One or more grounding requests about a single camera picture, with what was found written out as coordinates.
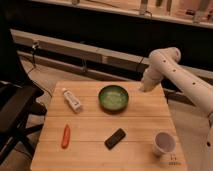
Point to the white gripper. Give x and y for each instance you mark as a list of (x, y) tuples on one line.
[(151, 77)]

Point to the white sponge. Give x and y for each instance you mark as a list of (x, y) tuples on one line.
[(144, 88)]

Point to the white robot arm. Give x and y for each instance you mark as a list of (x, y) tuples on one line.
[(164, 63)]

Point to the orange carrot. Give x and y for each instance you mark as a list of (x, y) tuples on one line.
[(66, 137)]

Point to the black rectangular block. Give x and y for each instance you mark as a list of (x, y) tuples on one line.
[(115, 138)]

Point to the green bowl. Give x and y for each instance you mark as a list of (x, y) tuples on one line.
[(113, 98)]

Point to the black office chair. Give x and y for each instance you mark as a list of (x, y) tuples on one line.
[(16, 104)]

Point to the white tube bottle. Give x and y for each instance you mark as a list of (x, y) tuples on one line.
[(72, 100)]

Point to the wooden table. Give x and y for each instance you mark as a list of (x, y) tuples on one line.
[(145, 116)]

